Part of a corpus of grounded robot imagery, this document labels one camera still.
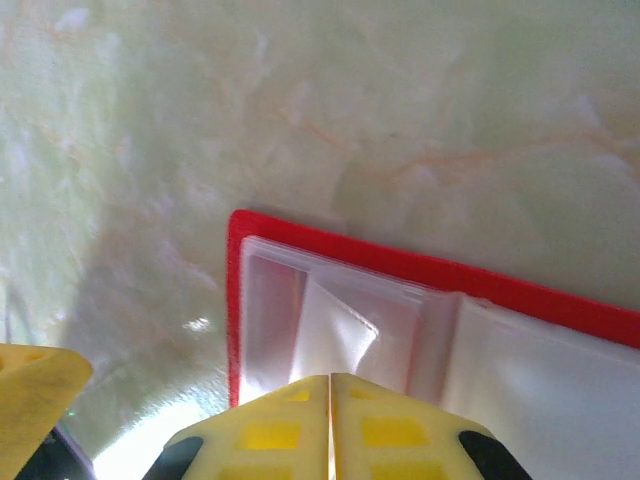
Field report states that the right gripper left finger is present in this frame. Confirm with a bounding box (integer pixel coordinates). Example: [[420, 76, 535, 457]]
[[149, 374, 331, 480]]

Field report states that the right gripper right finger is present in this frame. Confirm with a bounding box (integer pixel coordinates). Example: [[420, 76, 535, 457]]
[[332, 373, 531, 480]]

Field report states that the red card holder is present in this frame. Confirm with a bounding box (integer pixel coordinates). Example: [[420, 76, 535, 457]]
[[225, 208, 640, 480]]

